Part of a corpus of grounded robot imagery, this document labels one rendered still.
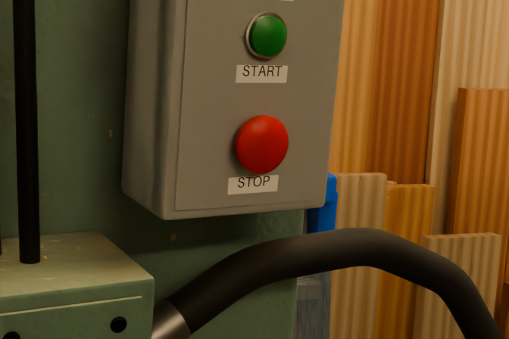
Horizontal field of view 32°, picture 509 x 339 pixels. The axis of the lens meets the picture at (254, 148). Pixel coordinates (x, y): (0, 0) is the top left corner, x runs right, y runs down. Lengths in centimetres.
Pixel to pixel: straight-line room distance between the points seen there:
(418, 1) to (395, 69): 16
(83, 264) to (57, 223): 5
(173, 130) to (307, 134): 8
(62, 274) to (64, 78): 11
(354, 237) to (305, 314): 85
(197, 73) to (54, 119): 9
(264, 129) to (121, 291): 11
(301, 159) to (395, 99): 158
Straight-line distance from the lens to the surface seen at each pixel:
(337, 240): 52
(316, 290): 135
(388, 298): 199
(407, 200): 194
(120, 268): 43
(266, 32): 44
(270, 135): 44
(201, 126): 43
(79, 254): 45
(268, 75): 45
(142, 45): 46
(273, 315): 57
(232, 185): 45
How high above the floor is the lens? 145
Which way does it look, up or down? 12 degrees down
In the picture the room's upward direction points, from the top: 5 degrees clockwise
